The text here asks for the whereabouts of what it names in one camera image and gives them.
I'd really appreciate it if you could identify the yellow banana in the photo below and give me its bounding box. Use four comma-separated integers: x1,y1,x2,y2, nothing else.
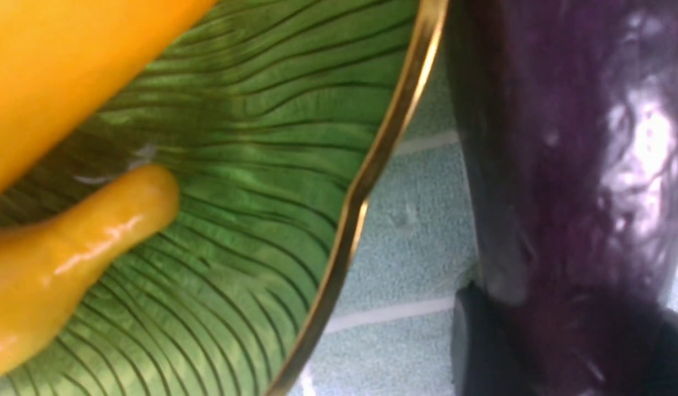
0,1,214,376

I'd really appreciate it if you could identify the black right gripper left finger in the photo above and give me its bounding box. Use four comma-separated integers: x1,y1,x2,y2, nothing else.
451,281,532,395

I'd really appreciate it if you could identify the purple eggplant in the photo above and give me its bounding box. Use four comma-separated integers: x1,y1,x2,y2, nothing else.
444,1,678,395

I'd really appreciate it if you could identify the green leaf-shaped glass plate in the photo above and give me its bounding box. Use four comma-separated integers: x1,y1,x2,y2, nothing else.
0,1,448,395

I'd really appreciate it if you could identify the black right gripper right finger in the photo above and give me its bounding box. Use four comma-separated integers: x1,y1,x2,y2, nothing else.
641,309,678,395

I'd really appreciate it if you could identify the green checked tablecloth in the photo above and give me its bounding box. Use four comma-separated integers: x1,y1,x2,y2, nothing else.
286,49,678,396

